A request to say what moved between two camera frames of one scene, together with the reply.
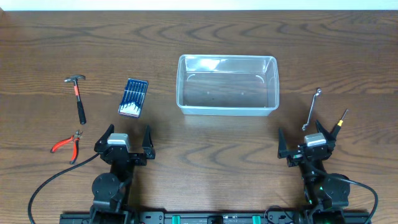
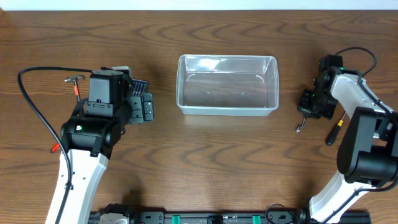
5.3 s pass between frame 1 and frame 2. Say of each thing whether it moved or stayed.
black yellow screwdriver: stayed
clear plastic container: stayed
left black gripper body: moved
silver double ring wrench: moved
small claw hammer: stayed
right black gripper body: moved
